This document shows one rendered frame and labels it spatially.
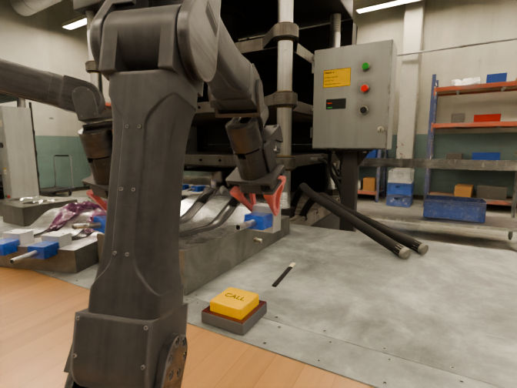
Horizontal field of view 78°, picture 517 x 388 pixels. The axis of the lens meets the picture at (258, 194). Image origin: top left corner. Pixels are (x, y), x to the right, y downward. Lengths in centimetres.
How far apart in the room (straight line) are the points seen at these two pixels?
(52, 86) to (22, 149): 439
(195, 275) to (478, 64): 686
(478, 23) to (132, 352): 730
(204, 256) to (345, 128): 87
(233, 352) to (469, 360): 32
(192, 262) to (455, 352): 45
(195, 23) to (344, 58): 113
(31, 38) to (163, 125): 848
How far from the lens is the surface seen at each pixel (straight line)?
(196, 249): 65
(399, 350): 54
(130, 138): 28
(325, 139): 137
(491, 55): 725
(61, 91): 67
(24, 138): 507
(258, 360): 49
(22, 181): 506
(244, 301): 55
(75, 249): 84
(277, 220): 67
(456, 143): 708
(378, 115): 133
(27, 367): 57
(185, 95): 29
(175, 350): 29
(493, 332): 65
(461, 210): 421
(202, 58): 30
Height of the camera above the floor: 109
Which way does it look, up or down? 9 degrees down
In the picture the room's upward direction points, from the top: straight up
